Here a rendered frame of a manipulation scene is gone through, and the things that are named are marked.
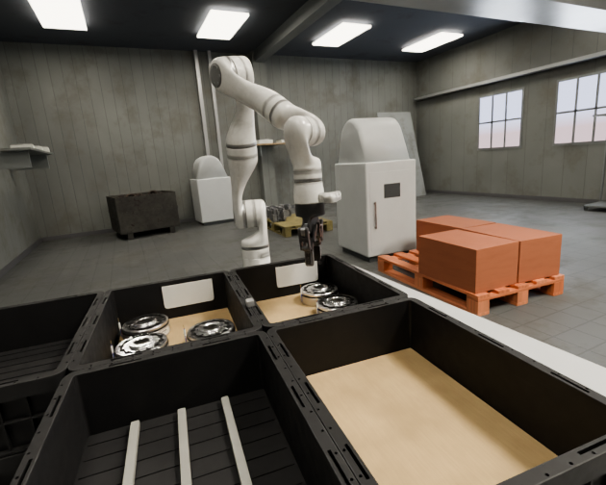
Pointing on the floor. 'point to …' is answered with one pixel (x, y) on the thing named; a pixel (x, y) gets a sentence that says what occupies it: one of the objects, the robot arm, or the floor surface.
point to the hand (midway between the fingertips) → (313, 256)
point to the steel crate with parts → (143, 212)
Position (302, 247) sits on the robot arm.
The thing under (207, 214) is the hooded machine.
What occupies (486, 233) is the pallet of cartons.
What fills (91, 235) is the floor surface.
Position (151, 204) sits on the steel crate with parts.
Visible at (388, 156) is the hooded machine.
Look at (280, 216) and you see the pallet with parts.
